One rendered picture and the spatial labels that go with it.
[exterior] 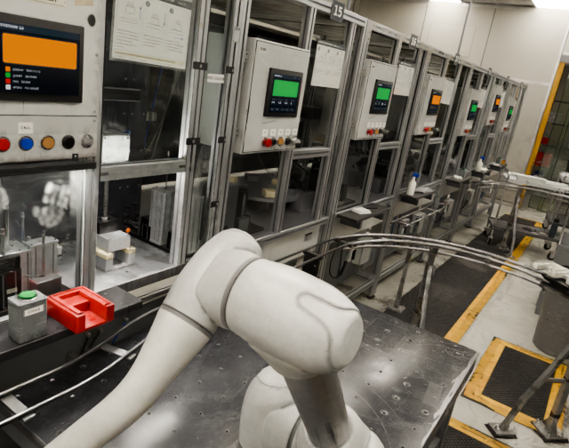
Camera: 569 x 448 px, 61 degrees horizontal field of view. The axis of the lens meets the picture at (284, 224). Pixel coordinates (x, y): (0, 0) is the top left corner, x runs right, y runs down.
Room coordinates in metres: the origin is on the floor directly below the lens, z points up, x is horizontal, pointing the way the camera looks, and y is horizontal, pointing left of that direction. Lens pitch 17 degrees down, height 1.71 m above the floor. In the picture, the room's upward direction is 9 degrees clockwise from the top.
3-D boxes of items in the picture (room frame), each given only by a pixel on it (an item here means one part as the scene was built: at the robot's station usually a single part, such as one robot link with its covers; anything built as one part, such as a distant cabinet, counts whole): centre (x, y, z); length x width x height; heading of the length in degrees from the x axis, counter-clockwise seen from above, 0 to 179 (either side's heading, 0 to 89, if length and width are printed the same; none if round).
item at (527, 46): (9.57, -2.40, 1.65); 3.78 x 0.08 x 3.30; 59
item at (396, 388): (1.52, -0.08, 0.66); 1.50 x 1.06 x 0.04; 149
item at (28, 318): (1.15, 0.65, 0.97); 0.08 x 0.08 x 0.12; 59
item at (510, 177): (6.04, -3.02, 0.48); 0.88 x 0.56 x 0.96; 77
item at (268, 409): (1.10, -0.06, 0.85); 0.18 x 0.16 x 0.22; 59
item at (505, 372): (2.85, -1.72, 0.01); 1.00 x 0.55 x 0.01; 149
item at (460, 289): (5.35, -2.35, 0.01); 5.85 x 0.59 x 0.01; 149
